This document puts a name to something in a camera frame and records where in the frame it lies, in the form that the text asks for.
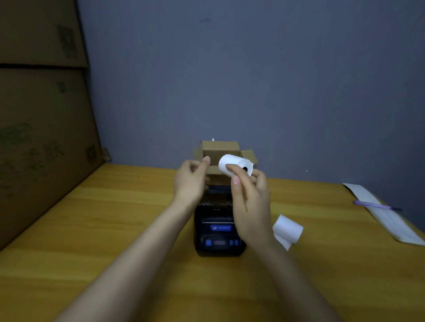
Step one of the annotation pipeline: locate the person's right hand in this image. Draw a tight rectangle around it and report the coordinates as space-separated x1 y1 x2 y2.
225 163 273 246

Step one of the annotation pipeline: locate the person's left hand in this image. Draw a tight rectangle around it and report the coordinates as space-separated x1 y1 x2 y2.
173 156 211 207

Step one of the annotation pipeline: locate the white thermal paper roll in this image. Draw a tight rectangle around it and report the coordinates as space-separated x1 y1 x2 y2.
218 154 254 178

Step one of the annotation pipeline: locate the person's left forearm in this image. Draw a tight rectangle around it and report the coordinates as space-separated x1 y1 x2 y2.
55 198 196 322

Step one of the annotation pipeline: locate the person's right forearm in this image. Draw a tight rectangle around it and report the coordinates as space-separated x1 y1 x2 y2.
256 237 344 322

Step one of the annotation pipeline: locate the small open cardboard box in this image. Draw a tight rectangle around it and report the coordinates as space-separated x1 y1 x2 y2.
193 140 258 186

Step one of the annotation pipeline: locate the black portable receipt printer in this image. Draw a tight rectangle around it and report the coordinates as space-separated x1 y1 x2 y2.
193 184 247 257

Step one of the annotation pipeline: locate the loose white paper roll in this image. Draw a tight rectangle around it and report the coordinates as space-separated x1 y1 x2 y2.
272 214 304 251

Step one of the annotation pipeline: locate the purple pen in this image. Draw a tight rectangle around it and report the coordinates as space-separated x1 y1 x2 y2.
353 200 403 211

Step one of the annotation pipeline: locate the long white paper sheet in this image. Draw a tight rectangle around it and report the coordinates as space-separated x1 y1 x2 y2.
342 183 425 246

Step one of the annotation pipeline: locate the large printed cardboard box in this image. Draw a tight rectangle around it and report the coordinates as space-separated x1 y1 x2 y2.
0 68 105 250

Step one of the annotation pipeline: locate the large brown cardboard box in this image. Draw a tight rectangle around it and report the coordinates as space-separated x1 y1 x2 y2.
0 0 89 69

